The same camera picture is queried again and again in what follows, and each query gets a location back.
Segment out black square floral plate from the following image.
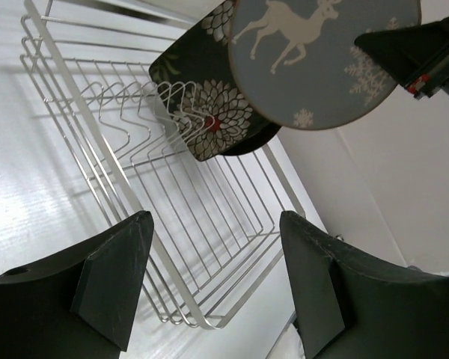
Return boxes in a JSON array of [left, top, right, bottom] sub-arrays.
[[149, 1, 260, 162]]

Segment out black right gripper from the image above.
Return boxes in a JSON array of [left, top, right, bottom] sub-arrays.
[[355, 16, 449, 99]]

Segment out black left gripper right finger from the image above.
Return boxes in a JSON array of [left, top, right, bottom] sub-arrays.
[[279, 211, 449, 358]]

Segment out wire dish rack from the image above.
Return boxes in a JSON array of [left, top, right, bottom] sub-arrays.
[[20, 1, 305, 330]]

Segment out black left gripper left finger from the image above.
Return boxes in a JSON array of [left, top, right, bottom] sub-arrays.
[[0, 211, 153, 358]]

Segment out grey reindeer plate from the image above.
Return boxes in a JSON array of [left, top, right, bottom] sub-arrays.
[[228, 0, 421, 131]]

